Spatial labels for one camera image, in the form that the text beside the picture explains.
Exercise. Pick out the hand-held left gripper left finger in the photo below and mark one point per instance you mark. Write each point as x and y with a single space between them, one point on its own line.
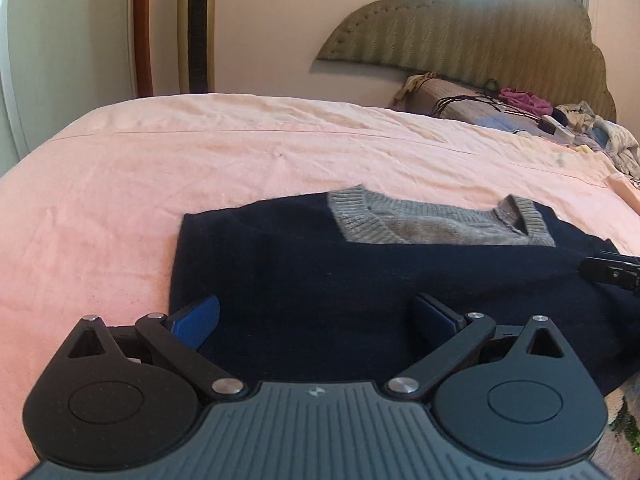
196 320

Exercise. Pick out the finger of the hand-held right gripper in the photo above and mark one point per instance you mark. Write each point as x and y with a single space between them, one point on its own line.
612 270

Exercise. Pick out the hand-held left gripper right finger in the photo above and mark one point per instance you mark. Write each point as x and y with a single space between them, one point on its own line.
434 321

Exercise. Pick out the navy sweater with grey collar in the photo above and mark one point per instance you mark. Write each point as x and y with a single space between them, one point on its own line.
310 280

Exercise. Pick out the pile of pale clothes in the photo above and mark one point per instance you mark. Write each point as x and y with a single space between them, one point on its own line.
602 135

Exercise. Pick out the pink bed sheet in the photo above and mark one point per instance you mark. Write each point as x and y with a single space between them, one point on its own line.
125 185

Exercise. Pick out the small white device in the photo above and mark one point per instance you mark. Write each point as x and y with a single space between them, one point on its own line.
551 125

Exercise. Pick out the light blue cloth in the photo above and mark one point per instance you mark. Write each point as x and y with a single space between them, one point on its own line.
500 122

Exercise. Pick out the pink crumpled cloth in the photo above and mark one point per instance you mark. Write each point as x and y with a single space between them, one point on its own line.
524 100

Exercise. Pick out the beige pillow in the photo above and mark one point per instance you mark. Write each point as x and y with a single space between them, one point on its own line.
440 97

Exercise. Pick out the olive upholstered headboard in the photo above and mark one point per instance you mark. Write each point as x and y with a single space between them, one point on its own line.
480 35

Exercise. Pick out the gold tower fan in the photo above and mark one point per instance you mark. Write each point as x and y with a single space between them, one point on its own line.
196 25

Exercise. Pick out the brown wooden door frame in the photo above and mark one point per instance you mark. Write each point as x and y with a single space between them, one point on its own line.
144 27

